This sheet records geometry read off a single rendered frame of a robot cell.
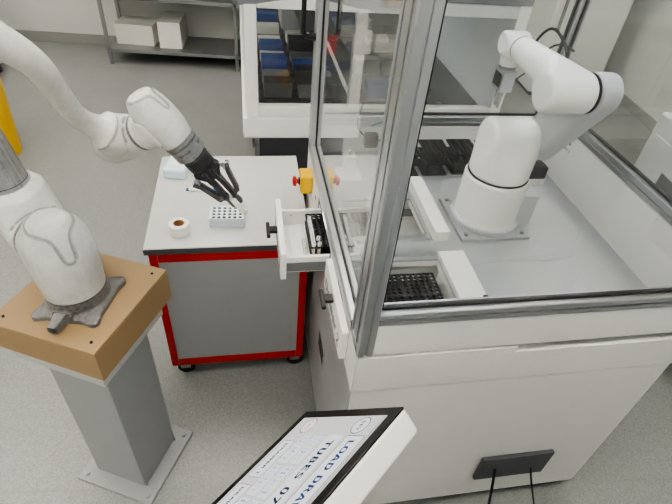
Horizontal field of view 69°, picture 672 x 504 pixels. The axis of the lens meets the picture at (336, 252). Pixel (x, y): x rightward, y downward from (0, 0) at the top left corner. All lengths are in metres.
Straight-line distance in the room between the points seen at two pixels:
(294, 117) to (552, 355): 1.47
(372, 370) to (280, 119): 1.36
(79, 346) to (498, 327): 1.03
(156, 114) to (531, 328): 1.07
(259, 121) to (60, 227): 1.19
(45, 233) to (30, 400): 1.27
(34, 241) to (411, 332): 0.90
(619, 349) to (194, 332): 1.50
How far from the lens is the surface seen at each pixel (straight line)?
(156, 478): 2.12
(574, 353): 1.48
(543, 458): 1.98
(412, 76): 0.79
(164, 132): 1.36
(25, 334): 1.49
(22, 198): 1.46
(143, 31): 5.48
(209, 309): 2.00
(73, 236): 1.33
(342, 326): 1.28
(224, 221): 1.83
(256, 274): 1.87
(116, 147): 1.45
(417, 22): 0.76
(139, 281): 1.51
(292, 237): 1.67
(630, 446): 2.59
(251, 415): 2.21
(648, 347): 1.62
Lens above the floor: 1.89
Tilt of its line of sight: 40 degrees down
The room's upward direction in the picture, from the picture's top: 6 degrees clockwise
